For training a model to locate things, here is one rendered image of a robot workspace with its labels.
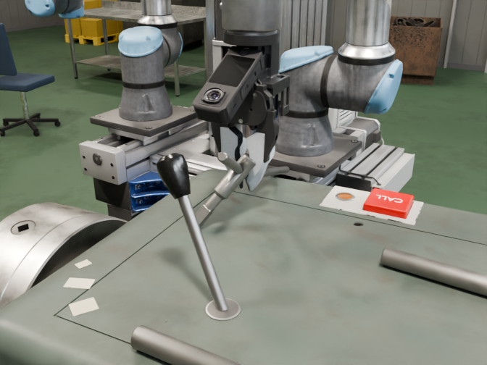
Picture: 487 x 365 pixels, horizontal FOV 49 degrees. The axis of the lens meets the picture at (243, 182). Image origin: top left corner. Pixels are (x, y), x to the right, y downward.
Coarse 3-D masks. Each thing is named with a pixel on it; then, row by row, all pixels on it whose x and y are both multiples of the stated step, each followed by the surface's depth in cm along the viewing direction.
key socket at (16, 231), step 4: (20, 224) 76; (24, 224) 75; (28, 224) 75; (32, 224) 75; (12, 228) 75; (16, 228) 75; (20, 228) 75; (24, 228) 76; (28, 228) 76; (32, 228) 74; (12, 232) 74; (16, 232) 74; (20, 232) 74; (24, 232) 74
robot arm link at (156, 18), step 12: (144, 0) 148; (156, 0) 147; (168, 0) 149; (144, 12) 150; (156, 12) 148; (168, 12) 150; (144, 24) 149; (156, 24) 148; (168, 24) 150; (168, 36) 151; (180, 36) 159; (180, 48) 158
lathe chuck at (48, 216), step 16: (32, 208) 80; (48, 208) 80; (64, 208) 81; (0, 224) 76; (16, 224) 76; (48, 224) 75; (0, 240) 73; (16, 240) 72; (32, 240) 72; (0, 256) 71; (16, 256) 70; (0, 272) 69; (0, 288) 68
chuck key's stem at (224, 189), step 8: (240, 160) 69; (248, 160) 68; (248, 168) 68; (232, 176) 68; (240, 176) 68; (224, 184) 68; (232, 184) 68; (216, 192) 69; (224, 192) 68; (232, 192) 69; (208, 200) 69; (216, 200) 69; (200, 208) 69; (208, 208) 69; (200, 216) 69; (208, 216) 69; (200, 224) 69
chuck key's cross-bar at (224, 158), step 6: (222, 156) 60; (228, 156) 60; (222, 162) 60; (228, 162) 61; (234, 162) 63; (234, 168) 64; (240, 168) 67; (270, 168) 83; (276, 168) 85; (282, 168) 88; (288, 168) 91; (264, 174) 79; (270, 174) 82; (276, 174) 85
